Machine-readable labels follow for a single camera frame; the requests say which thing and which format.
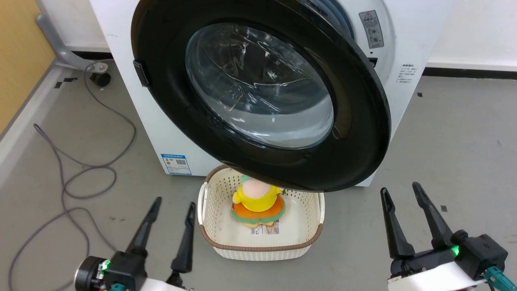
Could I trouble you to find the blue energy label sticker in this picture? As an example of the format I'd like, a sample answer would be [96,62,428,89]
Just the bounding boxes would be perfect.
[161,154,192,175]

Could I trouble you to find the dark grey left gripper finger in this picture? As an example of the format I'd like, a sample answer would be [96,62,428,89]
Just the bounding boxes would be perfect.
[126,197,162,256]
[171,202,196,273]

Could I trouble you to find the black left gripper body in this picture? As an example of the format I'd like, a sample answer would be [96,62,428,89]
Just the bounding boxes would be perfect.
[74,250,184,291]

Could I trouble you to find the white front-load washing machine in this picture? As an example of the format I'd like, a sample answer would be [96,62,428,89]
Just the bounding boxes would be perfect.
[90,0,454,187]

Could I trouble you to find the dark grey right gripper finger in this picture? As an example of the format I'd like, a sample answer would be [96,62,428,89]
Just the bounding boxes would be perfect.
[412,182,454,249]
[380,188,415,259]

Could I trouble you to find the grey power cable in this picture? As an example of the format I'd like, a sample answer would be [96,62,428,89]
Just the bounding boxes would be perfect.
[8,61,137,291]

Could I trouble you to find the teal cable connector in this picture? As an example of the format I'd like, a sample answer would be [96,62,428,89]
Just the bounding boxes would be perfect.
[485,266,517,291]

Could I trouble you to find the black caster wheel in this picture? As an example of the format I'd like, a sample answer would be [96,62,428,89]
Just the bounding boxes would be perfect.
[89,72,111,87]

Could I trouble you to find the yellow and orange doll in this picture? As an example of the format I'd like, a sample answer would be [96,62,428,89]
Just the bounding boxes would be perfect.
[231,175,286,228]

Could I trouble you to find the white woven laundry basket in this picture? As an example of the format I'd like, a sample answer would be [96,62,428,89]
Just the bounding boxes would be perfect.
[198,164,325,261]

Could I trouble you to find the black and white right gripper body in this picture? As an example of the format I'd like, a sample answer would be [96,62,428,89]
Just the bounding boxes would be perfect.
[387,230,509,291]

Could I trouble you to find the grey warning label sticker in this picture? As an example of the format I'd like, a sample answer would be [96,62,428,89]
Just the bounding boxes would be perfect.
[359,10,385,49]

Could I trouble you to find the black round washing machine door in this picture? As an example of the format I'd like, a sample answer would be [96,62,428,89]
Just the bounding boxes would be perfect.
[130,0,391,192]

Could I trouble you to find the grey metal stand leg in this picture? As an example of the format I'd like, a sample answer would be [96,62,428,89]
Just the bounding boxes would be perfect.
[35,0,109,72]

